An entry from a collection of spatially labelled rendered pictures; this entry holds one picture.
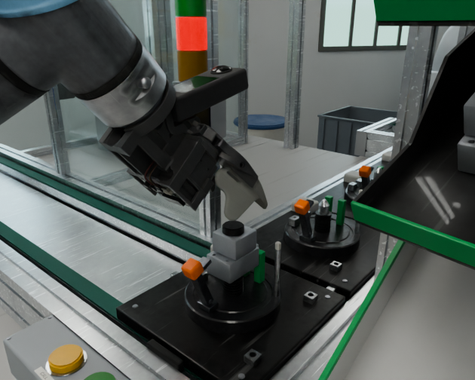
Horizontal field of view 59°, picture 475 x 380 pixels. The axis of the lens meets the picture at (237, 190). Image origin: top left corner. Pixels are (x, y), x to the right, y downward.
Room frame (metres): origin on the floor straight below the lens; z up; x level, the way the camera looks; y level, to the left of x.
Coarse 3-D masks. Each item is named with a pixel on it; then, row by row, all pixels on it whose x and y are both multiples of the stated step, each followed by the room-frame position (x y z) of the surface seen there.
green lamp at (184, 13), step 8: (176, 0) 0.71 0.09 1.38; (184, 0) 0.70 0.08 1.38; (192, 0) 0.70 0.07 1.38; (200, 0) 0.71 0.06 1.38; (176, 8) 0.71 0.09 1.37; (184, 8) 0.70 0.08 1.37; (192, 8) 0.70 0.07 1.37; (200, 8) 0.71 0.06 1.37; (176, 16) 0.72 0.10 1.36; (184, 16) 0.70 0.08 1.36; (192, 16) 0.70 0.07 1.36; (200, 16) 0.71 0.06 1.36
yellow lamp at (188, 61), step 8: (184, 56) 0.70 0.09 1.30; (192, 56) 0.70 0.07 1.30; (200, 56) 0.71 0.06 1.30; (184, 64) 0.70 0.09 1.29; (192, 64) 0.70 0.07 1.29; (200, 64) 0.71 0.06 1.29; (184, 72) 0.70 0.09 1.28; (192, 72) 0.70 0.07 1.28; (200, 72) 0.71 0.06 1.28; (184, 80) 0.70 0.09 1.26
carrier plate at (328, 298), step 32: (160, 288) 0.55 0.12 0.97; (288, 288) 0.55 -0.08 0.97; (320, 288) 0.55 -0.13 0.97; (128, 320) 0.48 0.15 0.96; (160, 320) 0.47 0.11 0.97; (288, 320) 0.47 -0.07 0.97; (320, 320) 0.47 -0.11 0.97; (192, 352) 0.41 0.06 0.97; (224, 352) 0.41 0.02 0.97; (288, 352) 0.41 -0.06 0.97
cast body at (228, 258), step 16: (224, 224) 0.52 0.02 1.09; (240, 224) 0.52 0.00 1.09; (224, 240) 0.50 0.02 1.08; (240, 240) 0.49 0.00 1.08; (208, 256) 0.50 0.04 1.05; (224, 256) 0.50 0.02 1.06; (240, 256) 0.49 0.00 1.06; (256, 256) 0.52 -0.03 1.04; (208, 272) 0.50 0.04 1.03; (224, 272) 0.48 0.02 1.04; (240, 272) 0.49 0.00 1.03
